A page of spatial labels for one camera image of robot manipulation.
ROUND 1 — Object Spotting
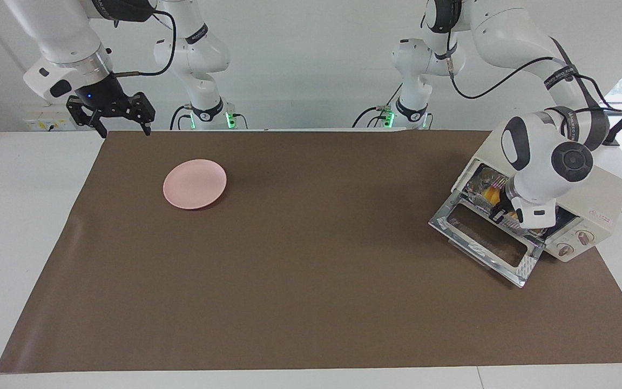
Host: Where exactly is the aluminium foil tray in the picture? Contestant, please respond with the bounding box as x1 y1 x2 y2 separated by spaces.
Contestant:
465 165 560 238

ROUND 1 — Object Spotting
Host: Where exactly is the pink round plate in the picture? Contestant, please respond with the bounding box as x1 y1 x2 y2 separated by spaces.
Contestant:
163 159 228 210

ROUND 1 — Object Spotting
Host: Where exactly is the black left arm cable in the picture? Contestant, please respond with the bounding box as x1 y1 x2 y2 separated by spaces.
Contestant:
446 30 622 111

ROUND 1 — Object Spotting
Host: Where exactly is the brown table mat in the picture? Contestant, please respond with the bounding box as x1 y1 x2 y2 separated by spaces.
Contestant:
0 130 622 373

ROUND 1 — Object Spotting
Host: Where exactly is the white wall socket box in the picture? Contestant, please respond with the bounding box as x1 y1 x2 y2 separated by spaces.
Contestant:
24 105 74 132

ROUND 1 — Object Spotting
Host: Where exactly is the white toaster oven body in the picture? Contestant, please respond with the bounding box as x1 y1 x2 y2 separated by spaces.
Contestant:
451 130 622 263

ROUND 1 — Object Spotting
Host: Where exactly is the glass oven door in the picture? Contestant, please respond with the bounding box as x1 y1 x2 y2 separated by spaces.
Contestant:
429 190 545 288

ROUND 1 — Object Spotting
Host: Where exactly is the glazed bread roll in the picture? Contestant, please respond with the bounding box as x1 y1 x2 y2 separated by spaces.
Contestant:
480 183 520 220

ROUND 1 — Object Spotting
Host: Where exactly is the black base cable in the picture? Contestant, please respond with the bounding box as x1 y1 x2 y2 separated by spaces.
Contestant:
170 104 195 130
351 80 404 129

